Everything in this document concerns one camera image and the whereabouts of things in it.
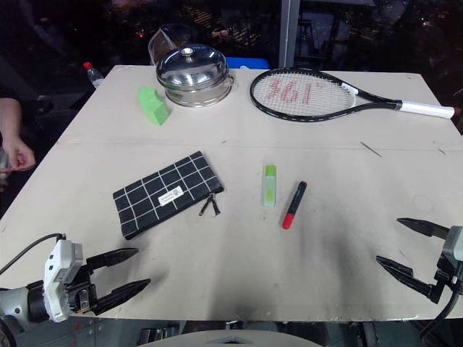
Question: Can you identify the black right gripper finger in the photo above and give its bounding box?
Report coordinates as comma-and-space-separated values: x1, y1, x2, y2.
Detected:
396, 217, 451, 240
375, 255, 441, 304

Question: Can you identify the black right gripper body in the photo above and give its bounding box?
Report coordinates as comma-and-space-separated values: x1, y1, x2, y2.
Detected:
432, 254, 463, 298

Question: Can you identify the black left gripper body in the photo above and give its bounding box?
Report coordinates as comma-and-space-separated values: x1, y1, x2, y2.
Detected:
63, 263, 98, 316

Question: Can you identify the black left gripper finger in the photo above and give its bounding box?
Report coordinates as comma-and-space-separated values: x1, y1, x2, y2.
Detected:
85, 247, 140, 278
93, 278, 152, 314

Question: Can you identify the black checkered pencil pouch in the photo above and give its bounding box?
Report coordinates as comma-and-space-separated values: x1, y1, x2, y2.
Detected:
112, 150, 225, 241

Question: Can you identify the bystander bare hand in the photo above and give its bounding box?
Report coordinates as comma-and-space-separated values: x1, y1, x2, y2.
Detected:
1, 134, 37, 173

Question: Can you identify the grey rounded robot body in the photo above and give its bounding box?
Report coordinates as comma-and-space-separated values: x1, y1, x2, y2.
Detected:
137, 327, 348, 347

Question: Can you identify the red black marker pen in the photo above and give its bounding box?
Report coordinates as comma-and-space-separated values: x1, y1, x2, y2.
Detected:
281, 180, 308, 230

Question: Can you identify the green faceted block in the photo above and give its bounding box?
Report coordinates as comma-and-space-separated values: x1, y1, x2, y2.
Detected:
137, 86, 170, 127

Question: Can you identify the green highlighter pen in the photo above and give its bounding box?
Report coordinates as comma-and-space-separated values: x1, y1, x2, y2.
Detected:
262, 164, 279, 208

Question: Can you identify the black tennis racket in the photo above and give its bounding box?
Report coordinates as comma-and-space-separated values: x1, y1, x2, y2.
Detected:
249, 67, 456, 122

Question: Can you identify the clear plastic water bottle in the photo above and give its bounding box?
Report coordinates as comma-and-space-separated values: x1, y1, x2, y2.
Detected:
82, 61, 105, 90

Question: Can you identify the stainless steel steamer pot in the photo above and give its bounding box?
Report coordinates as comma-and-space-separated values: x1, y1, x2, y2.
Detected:
156, 46, 237, 108

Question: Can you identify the clear plastic container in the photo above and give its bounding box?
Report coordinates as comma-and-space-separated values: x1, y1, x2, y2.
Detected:
148, 22, 189, 67

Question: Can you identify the blue bin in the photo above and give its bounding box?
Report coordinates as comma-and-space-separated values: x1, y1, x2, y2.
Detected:
224, 56, 271, 70

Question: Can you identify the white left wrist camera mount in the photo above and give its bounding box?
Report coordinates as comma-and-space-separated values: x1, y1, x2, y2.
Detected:
43, 237, 85, 323

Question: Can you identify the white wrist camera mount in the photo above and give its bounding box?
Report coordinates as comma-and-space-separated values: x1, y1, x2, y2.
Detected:
43, 237, 85, 323
443, 225, 463, 262

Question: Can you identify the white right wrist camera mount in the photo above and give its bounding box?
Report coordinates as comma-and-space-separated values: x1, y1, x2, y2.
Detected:
443, 225, 463, 262

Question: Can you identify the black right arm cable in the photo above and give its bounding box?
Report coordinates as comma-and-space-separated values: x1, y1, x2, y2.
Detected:
430, 278, 463, 328

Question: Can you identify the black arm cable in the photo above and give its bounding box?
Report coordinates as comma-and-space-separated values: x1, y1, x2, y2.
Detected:
0, 233, 68, 275
430, 278, 463, 328

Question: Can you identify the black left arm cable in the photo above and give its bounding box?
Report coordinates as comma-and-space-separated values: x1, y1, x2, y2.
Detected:
0, 233, 68, 275

